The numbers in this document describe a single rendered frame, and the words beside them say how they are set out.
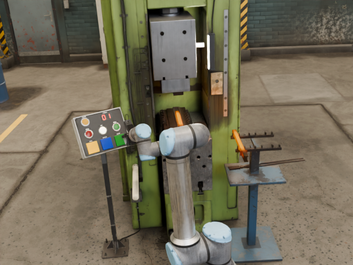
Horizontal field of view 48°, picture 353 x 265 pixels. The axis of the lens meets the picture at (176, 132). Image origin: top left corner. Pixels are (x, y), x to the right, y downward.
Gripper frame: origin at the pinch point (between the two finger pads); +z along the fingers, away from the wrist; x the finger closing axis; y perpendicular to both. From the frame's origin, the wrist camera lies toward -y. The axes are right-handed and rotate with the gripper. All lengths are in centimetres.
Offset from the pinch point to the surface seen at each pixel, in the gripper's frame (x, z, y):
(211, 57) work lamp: 74, -17, -37
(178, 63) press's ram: 47, -16, -38
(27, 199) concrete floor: -56, 174, 22
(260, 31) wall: 498, 399, -169
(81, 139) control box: -25.6, 11.0, -6.5
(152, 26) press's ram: 32, -24, -64
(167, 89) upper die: 39.1, -4.3, -23.8
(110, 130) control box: -4.7, 11.0, -7.7
